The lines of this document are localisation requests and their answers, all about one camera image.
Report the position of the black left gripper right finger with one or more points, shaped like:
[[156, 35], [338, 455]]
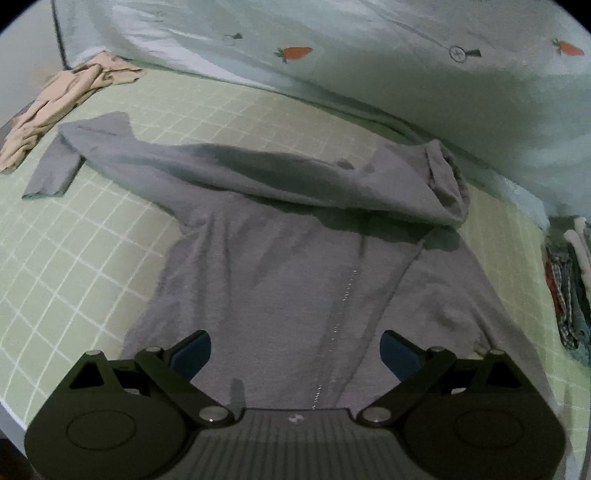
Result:
[[466, 419]]

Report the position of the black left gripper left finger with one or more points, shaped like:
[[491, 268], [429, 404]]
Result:
[[126, 419]]

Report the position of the grey zip hoodie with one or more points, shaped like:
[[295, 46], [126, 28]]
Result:
[[295, 267]]

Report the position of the red plaid clothes pile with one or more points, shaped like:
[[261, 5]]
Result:
[[567, 271]]

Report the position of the green grid bed sheet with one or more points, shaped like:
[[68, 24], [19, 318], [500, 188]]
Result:
[[78, 269]]

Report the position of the light carrot print quilt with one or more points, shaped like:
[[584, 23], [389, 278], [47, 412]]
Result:
[[506, 84]]

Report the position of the beige crumpled garment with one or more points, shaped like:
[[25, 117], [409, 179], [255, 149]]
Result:
[[62, 93]]

